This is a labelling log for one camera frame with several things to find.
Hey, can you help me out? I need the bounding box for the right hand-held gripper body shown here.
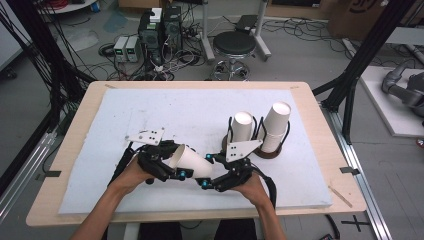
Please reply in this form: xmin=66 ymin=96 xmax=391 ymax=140
xmin=212 ymin=138 xmax=264 ymax=193

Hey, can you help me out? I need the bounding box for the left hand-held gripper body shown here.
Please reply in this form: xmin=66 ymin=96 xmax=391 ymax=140
xmin=125 ymin=127 xmax=181 ymax=185

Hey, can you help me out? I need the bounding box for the single white paper cup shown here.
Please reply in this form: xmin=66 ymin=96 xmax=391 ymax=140
xmin=166 ymin=143 xmax=215 ymax=180

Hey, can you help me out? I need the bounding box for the short stack of paper cups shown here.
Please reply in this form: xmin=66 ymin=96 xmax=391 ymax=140
xmin=231 ymin=111 xmax=255 ymax=144

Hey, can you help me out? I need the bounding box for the dark double cup holder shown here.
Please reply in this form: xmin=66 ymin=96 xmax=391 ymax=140
xmin=221 ymin=115 xmax=291 ymax=160

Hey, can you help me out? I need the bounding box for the tall stack of paper cups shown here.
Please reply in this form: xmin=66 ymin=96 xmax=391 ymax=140
xmin=260 ymin=101 xmax=292 ymax=154

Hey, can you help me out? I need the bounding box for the person's left hand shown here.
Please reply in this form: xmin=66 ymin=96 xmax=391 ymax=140
xmin=111 ymin=155 xmax=156 ymax=196

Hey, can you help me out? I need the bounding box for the person's right hand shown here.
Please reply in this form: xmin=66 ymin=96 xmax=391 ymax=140
xmin=231 ymin=173 xmax=273 ymax=208

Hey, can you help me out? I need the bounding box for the white foam mat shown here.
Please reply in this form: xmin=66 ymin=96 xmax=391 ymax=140
xmin=58 ymin=87 xmax=334 ymax=215

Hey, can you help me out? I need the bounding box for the person's right leg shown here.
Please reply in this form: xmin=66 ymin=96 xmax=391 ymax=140
xmin=214 ymin=218 xmax=259 ymax=240

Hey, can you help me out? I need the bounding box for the person's leg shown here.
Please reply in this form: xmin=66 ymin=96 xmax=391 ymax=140
xmin=137 ymin=221 xmax=183 ymax=240
xmin=214 ymin=218 xmax=259 ymax=240

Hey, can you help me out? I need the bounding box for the person's left leg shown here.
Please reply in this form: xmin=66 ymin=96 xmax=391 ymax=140
xmin=137 ymin=221 xmax=183 ymax=240

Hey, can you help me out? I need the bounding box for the black round stool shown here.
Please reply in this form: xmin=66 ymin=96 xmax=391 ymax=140
xmin=209 ymin=30 xmax=258 ymax=82

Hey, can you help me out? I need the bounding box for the thin wooden stick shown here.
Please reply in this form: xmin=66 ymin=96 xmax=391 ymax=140
xmin=327 ymin=185 xmax=354 ymax=209

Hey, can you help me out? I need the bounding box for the grey power supply unit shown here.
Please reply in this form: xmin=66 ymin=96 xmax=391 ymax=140
xmin=125 ymin=35 xmax=141 ymax=63
xmin=113 ymin=35 xmax=130 ymax=63

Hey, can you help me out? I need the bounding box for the white stand leg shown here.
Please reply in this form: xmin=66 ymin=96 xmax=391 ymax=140
xmin=253 ymin=0 xmax=273 ymax=62
xmin=199 ymin=0 xmax=217 ymax=64

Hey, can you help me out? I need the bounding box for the dark computer tower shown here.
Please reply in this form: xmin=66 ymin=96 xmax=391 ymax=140
xmin=162 ymin=5 xmax=184 ymax=52
xmin=137 ymin=11 xmax=165 ymax=65

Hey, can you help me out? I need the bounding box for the black flat device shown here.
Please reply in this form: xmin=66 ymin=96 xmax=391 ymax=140
xmin=234 ymin=14 xmax=258 ymax=33

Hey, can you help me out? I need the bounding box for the black tape cross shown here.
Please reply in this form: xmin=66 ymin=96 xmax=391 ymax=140
xmin=341 ymin=214 xmax=371 ymax=233

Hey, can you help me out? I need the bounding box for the small white box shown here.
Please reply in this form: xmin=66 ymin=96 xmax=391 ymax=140
xmin=149 ymin=7 xmax=164 ymax=24

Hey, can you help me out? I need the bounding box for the white floor board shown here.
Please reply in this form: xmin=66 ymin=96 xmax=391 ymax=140
xmin=359 ymin=65 xmax=424 ymax=138

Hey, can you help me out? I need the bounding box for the cardboard box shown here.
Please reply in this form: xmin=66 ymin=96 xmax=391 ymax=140
xmin=327 ymin=0 xmax=389 ymax=42

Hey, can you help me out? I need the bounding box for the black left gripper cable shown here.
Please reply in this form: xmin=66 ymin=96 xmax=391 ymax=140
xmin=107 ymin=142 xmax=136 ymax=188

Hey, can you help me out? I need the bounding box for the tangle of floor cables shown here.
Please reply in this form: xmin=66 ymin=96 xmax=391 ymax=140
xmin=84 ymin=19 xmax=214 ymax=82

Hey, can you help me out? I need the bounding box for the aluminium rail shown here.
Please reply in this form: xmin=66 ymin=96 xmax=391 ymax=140
xmin=320 ymin=102 xmax=394 ymax=240
xmin=0 ymin=132 xmax=58 ymax=224

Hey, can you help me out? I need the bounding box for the black metal frame with cables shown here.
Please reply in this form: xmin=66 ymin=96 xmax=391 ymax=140
xmin=0 ymin=0 xmax=96 ymax=196

